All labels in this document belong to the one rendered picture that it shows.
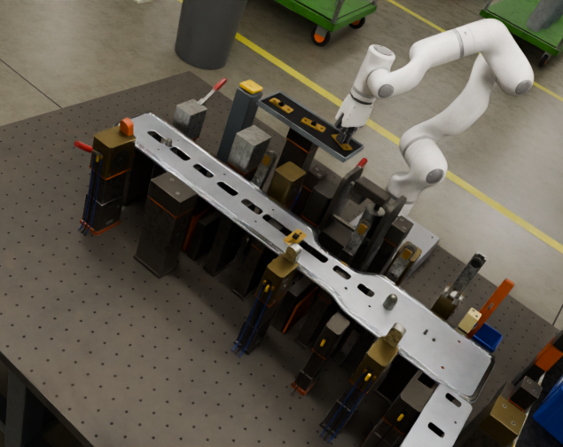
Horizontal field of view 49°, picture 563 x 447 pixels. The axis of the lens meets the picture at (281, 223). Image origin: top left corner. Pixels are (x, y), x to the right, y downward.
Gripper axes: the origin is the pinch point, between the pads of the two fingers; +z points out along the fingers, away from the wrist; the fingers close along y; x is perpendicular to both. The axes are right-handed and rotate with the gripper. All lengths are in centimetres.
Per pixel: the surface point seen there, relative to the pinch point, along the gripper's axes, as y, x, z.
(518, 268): -205, -6, 120
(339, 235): 7.3, 22.7, 22.1
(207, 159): 38.1, -16.0, 18.6
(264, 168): 24.9, -3.1, 13.2
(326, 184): 9.2, 10.1, 10.7
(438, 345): 6, 71, 19
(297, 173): 17.0, 3.7, 10.7
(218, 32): -88, -235, 87
